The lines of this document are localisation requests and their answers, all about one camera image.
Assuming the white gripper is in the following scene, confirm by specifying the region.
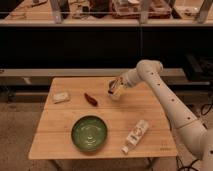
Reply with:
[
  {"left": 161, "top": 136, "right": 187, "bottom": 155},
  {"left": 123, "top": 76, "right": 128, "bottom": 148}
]
[{"left": 113, "top": 73, "right": 133, "bottom": 97}]

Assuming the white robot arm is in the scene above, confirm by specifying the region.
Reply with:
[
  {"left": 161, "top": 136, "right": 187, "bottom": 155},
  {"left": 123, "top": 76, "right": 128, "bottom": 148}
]
[{"left": 108, "top": 60, "right": 213, "bottom": 171}]

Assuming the green ceramic bowl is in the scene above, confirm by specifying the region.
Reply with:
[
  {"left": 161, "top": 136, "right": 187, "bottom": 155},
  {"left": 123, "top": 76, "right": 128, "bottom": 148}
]
[{"left": 71, "top": 115, "right": 108, "bottom": 152}]

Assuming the white plastic bottle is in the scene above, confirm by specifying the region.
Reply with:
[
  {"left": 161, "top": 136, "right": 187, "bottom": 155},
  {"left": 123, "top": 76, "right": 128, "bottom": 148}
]
[{"left": 121, "top": 120, "right": 149, "bottom": 154}]

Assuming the wooden table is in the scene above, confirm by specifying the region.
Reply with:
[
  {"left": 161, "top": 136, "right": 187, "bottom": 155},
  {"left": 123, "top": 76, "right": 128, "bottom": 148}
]
[{"left": 28, "top": 76, "right": 179, "bottom": 171}]

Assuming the white wrapped soap bar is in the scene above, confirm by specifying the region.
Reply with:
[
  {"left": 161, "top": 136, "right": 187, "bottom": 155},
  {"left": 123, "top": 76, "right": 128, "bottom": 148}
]
[{"left": 53, "top": 92, "right": 70, "bottom": 104}]

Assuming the black box on right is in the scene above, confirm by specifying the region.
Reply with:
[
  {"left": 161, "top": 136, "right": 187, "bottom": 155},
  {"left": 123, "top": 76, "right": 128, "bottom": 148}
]
[{"left": 183, "top": 54, "right": 213, "bottom": 82}]

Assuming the long metal shelf bench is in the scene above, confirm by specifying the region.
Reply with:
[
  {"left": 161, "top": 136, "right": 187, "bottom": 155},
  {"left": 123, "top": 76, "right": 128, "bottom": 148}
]
[{"left": 0, "top": 0, "right": 213, "bottom": 86}]

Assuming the black cable on floor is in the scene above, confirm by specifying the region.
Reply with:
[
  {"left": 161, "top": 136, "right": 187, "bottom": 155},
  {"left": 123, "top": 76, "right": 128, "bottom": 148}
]
[{"left": 200, "top": 94, "right": 213, "bottom": 117}]

